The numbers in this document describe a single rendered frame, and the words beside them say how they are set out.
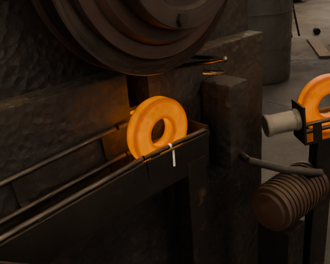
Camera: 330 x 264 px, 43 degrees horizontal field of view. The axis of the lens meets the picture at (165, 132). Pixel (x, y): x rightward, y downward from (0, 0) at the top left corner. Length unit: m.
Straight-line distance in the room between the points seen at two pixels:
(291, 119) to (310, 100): 0.07
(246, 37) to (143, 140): 0.48
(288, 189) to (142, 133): 0.43
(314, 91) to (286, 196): 0.28
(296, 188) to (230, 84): 0.33
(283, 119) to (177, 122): 0.30
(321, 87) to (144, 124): 0.49
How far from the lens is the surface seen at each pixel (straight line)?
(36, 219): 0.80
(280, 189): 1.12
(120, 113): 0.94
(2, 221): 0.84
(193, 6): 0.80
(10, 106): 0.82
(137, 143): 0.90
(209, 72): 0.89
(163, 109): 0.92
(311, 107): 1.16
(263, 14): 3.54
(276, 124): 1.12
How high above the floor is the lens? 1.11
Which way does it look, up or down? 23 degrees down
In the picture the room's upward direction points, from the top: 5 degrees counter-clockwise
